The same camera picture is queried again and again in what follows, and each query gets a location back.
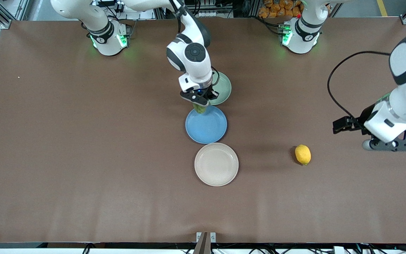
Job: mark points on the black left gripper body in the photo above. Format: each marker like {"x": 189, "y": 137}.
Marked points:
{"x": 361, "y": 121}

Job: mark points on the green lettuce leaf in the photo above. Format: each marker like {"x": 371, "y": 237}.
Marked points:
{"x": 200, "y": 108}

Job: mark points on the yellow lemon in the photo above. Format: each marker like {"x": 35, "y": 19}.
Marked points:
{"x": 302, "y": 154}

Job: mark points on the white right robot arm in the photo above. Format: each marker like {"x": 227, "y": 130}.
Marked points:
{"x": 196, "y": 67}

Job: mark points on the green plate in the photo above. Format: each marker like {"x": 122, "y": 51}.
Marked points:
{"x": 224, "y": 88}

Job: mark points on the blue plate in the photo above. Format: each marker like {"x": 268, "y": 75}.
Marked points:
{"x": 205, "y": 127}

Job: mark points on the beige plate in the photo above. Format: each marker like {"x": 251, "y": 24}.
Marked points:
{"x": 216, "y": 164}

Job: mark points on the bag of oranges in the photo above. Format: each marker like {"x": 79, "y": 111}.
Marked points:
{"x": 273, "y": 8}

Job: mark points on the metal table edge bracket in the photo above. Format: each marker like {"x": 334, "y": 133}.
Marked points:
{"x": 205, "y": 240}

